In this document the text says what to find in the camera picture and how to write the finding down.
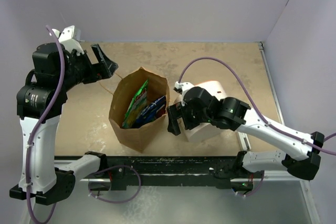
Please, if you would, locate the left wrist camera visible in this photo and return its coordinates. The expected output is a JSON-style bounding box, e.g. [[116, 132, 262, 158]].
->
[[52, 25, 81, 44]]

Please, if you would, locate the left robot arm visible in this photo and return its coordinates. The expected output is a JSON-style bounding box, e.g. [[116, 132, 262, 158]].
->
[[9, 42, 118, 206]]

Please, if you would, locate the brown paper bag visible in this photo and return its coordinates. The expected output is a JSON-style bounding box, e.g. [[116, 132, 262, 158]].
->
[[109, 67, 170, 153]]

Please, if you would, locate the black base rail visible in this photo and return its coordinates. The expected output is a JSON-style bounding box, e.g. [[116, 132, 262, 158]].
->
[[54, 155, 265, 190]]

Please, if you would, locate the small aluminium bracket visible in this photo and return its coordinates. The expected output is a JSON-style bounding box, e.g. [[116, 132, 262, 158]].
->
[[237, 132, 251, 151]]

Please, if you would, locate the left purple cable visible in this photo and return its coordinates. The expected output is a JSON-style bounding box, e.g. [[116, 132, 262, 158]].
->
[[26, 24, 65, 224]]

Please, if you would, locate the purple cable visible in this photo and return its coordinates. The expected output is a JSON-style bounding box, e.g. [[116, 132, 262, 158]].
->
[[26, 24, 65, 224], [178, 57, 336, 155]]

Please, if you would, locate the aluminium table frame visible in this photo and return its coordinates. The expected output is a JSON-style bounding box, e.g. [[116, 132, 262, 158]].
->
[[257, 40, 321, 224]]

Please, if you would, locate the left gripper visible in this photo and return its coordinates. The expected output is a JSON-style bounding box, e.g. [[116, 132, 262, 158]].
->
[[58, 43, 118, 91]]

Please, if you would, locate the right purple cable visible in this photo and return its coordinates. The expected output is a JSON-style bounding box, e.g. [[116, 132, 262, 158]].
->
[[178, 57, 336, 155]]

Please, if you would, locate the green Chuba cassava chips bag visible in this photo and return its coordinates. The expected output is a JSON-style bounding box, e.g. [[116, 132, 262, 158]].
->
[[122, 80, 148, 129]]

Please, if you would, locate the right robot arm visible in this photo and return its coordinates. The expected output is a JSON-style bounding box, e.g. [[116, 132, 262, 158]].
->
[[167, 87, 324, 180]]

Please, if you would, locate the blue snack packet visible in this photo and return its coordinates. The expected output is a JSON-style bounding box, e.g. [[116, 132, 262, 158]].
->
[[133, 95, 166, 128]]

